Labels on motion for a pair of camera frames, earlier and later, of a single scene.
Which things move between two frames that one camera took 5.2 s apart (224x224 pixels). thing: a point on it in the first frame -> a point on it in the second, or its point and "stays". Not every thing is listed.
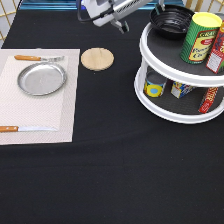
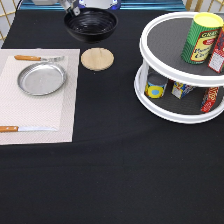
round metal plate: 41,78 stays
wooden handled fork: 39,58 stays
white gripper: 101,11 -> 69,5
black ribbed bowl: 171,23 -> 92,25
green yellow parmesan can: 200,37 stays
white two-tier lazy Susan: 172,88 stays
